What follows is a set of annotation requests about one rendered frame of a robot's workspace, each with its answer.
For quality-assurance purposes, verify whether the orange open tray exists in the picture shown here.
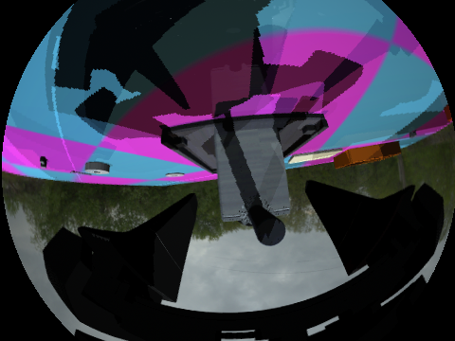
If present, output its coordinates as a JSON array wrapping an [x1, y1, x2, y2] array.
[[333, 141, 401, 168]]

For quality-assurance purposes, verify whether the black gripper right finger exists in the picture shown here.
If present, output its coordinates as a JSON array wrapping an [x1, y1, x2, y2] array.
[[304, 179, 414, 277]]

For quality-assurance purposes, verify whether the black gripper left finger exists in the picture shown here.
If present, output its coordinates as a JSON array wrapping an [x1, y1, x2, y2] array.
[[77, 193, 198, 303]]

